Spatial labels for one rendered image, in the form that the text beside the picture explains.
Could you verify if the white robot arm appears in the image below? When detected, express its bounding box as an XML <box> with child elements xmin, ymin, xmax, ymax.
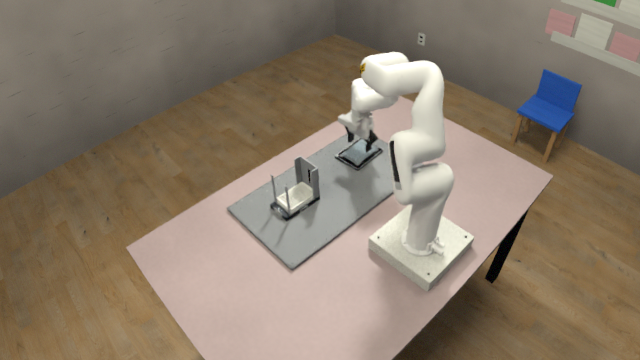
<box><xmin>338</xmin><ymin>52</ymin><xmax>454</xmax><ymax>256</ymax></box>

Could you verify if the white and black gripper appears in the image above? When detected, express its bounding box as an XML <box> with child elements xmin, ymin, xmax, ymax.
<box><xmin>345</xmin><ymin>115</ymin><xmax>378</xmax><ymax>153</ymax></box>

